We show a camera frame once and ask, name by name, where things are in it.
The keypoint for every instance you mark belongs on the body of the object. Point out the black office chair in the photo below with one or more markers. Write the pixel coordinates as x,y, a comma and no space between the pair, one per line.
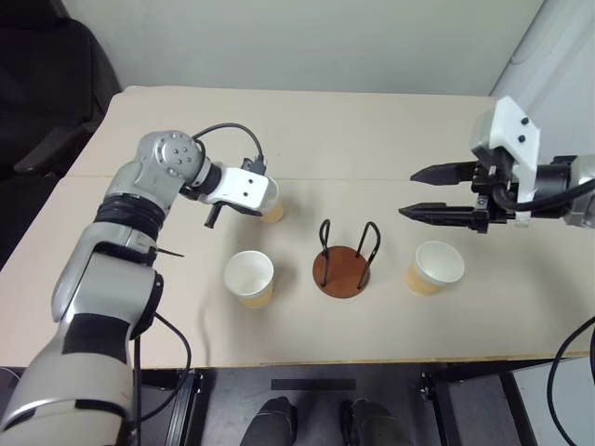
46,83

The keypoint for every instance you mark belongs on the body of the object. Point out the black tape strip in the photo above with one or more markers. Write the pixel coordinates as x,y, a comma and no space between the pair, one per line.
313,384

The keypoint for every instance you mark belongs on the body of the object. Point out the tan paper cup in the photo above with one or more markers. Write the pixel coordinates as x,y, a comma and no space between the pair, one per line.
251,279
273,211
434,274

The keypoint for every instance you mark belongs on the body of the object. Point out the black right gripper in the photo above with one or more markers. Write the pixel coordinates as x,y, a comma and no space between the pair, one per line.
490,186

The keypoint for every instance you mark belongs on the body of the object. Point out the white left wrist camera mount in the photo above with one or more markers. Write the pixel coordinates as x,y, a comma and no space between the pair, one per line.
241,187

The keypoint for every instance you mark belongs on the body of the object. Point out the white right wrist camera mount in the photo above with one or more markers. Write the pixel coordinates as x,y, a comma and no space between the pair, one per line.
509,121

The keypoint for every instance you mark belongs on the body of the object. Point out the dark rounded robot foot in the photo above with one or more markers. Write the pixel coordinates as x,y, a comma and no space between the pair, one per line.
372,423
274,423

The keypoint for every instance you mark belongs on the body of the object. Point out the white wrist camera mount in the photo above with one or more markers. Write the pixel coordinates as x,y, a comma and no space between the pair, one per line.
509,121
241,187

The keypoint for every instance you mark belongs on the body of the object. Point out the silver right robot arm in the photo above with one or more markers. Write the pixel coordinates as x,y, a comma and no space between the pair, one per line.
581,179

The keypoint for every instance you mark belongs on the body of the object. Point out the black zip tie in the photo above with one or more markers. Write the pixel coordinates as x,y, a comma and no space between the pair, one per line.
168,253

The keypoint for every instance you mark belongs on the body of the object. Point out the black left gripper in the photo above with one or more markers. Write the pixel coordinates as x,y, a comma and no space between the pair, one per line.
241,210

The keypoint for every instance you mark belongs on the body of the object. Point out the black table frame leg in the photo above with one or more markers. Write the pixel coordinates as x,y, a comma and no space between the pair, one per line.
193,404
430,399

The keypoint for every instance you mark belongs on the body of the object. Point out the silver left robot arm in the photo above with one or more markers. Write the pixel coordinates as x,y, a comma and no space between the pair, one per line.
116,288

